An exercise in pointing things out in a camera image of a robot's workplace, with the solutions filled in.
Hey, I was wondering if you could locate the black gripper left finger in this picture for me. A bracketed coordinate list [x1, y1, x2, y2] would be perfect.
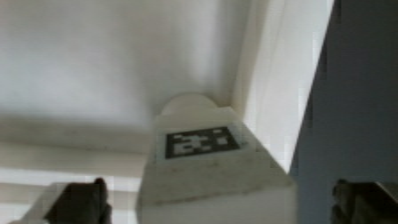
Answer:
[23, 177, 114, 224]

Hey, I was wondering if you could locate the white square tabletop part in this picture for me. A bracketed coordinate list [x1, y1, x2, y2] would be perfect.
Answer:
[0, 0, 338, 165]

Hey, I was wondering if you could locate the white U-shaped obstacle fence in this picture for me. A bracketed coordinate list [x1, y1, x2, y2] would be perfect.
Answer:
[0, 168, 140, 224]

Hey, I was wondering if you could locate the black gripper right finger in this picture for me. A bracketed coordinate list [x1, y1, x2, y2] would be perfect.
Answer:
[330, 179, 398, 224]

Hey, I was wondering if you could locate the white table leg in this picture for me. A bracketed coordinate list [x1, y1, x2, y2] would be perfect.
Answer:
[137, 94, 298, 224]

